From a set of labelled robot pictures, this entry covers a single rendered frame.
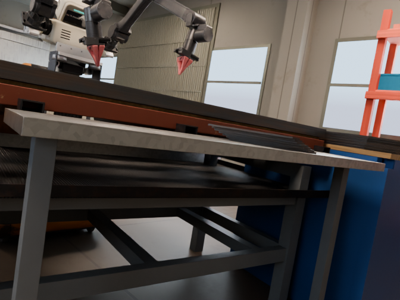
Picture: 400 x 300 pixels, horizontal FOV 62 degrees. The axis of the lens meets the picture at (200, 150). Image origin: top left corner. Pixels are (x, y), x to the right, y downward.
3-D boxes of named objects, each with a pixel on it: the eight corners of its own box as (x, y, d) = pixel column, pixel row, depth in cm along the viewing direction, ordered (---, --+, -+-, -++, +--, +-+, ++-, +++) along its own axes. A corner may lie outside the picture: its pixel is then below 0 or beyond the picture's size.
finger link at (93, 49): (113, 65, 123) (111, 39, 121) (94, 65, 119) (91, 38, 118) (107, 66, 129) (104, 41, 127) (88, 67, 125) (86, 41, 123)
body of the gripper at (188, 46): (198, 62, 145) (203, 46, 146) (180, 50, 139) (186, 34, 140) (190, 63, 150) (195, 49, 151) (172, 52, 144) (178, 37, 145)
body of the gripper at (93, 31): (112, 43, 122) (109, 22, 121) (84, 42, 116) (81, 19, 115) (106, 45, 127) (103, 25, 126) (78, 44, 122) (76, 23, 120)
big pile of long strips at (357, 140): (428, 160, 157) (431, 147, 156) (390, 153, 133) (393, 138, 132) (293, 138, 220) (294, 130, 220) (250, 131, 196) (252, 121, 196)
